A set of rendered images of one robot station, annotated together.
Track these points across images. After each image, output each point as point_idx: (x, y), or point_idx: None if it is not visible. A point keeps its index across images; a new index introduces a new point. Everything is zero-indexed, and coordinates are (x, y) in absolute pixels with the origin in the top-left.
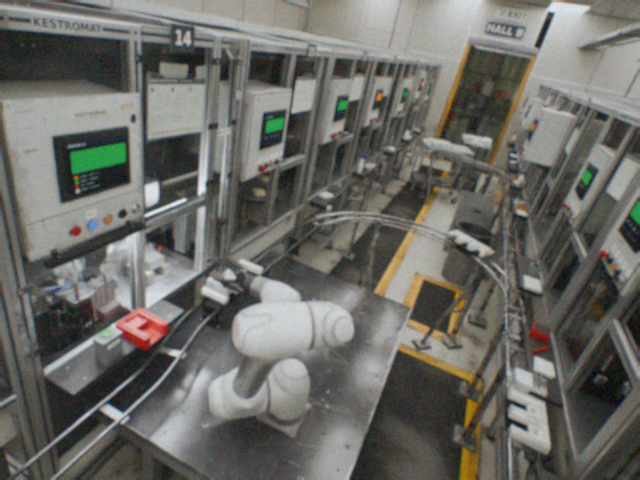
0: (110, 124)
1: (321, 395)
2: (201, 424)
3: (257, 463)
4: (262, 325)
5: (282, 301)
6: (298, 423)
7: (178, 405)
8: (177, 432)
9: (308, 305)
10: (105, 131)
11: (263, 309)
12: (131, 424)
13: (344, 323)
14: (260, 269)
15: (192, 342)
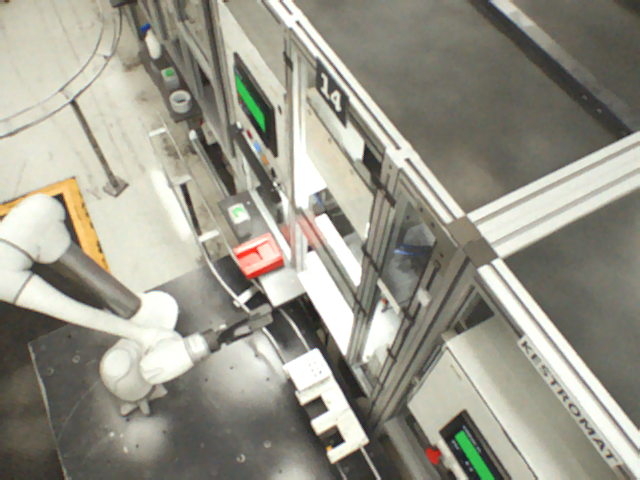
0: (264, 90)
1: (126, 438)
2: (178, 309)
3: (114, 334)
4: (20, 202)
5: (26, 225)
6: None
7: (209, 299)
8: (184, 290)
9: (3, 240)
10: (256, 88)
11: (28, 205)
12: (214, 262)
13: None
14: (328, 453)
15: (280, 341)
